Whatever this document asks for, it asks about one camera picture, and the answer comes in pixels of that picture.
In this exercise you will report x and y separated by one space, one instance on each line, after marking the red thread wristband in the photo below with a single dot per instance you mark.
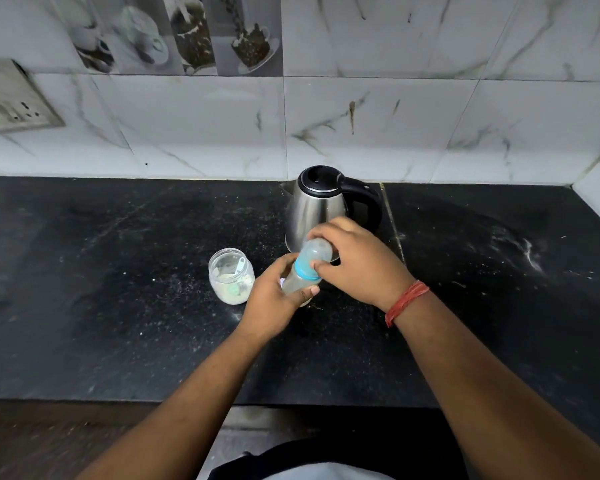
405 300

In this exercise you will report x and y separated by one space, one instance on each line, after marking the person's right hand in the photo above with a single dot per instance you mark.
365 269

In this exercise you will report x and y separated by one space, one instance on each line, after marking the person's left forearm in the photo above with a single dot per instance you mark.
180 419

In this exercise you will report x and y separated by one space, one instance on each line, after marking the person's right thumb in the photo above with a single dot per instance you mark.
325 268

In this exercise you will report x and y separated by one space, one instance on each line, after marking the stainless steel electric kettle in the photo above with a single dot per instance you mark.
320 207

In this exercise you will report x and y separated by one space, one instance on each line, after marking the person's left hand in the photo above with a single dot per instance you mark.
269 304

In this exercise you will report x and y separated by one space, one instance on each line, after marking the clear jar with white powder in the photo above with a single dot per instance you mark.
231 276

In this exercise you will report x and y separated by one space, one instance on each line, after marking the person's left thumb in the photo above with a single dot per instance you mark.
302 296

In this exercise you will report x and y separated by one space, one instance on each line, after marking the person's dark clothing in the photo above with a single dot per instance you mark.
340 457

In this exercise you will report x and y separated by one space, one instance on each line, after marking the person's right forearm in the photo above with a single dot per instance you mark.
495 394

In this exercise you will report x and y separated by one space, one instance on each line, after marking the white wall socket plate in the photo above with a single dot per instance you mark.
11 97

